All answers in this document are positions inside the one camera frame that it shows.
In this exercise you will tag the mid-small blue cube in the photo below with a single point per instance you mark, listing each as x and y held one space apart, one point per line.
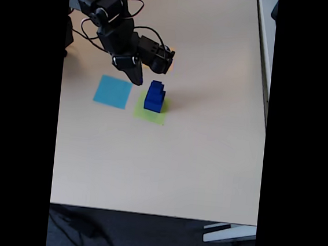
156 85

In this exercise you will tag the medium blue cube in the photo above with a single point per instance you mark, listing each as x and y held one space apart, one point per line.
154 96

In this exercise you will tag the large blue cube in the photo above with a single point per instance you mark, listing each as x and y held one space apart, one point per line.
153 106

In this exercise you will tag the light blue paper square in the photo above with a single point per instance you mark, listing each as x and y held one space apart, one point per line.
111 91

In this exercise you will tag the orange paper square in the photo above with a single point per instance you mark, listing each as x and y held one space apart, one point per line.
172 68

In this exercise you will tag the green paper square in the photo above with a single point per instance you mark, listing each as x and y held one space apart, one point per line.
150 116

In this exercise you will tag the dark object on adjacent table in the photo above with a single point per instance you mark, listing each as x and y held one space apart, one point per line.
275 10

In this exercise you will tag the white table foot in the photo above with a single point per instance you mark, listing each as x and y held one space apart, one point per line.
229 234

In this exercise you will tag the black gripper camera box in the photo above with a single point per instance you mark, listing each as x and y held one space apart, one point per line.
156 55

